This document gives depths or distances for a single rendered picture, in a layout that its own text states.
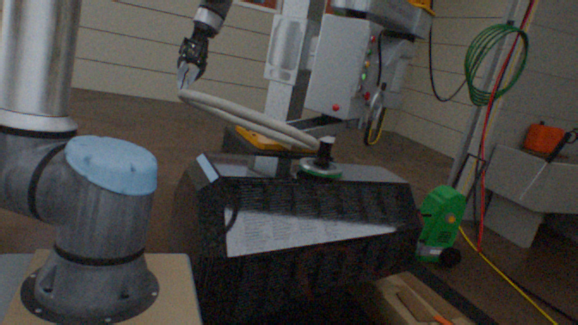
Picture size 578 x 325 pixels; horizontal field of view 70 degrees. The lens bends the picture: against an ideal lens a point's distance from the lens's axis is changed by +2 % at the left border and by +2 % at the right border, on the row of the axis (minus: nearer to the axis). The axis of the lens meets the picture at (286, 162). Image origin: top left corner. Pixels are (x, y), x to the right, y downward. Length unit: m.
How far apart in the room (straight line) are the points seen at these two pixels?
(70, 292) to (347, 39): 1.42
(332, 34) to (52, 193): 1.37
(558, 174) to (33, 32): 4.11
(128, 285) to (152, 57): 7.07
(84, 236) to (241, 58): 7.32
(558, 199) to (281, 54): 2.95
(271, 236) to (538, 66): 3.63
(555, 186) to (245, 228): 3.28
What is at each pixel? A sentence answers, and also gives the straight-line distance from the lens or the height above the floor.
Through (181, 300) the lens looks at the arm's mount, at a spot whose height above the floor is 0.89.
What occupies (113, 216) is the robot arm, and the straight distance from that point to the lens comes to 0.73.
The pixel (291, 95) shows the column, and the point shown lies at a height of 1.08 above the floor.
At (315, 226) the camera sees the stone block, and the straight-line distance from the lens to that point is 1.81.
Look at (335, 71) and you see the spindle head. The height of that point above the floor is 1.32.
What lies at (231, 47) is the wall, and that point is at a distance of 7.91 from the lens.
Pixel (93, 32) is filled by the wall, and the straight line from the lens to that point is 7.77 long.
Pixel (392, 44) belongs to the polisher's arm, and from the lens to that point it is 2.30.
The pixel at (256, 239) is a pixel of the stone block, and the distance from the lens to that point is 1.66.
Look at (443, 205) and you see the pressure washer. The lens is 3.31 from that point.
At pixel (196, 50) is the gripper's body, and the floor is 1.32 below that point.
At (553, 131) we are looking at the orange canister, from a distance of 4.86.
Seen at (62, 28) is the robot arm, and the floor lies 1.34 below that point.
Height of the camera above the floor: 1.39
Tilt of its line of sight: 16 degrees down
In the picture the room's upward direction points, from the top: 12 degrees clockwise
